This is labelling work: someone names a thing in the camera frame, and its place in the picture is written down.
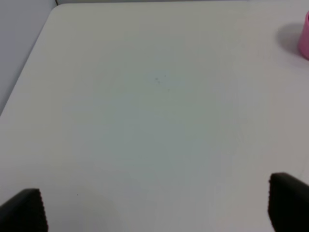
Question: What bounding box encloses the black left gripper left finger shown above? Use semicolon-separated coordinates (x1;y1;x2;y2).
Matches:
0;188;48;232

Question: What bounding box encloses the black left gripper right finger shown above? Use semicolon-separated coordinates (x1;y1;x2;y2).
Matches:
268;173;309;232

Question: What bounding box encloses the pink saucepan with handle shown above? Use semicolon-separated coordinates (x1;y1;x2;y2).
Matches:
298;12;309;60

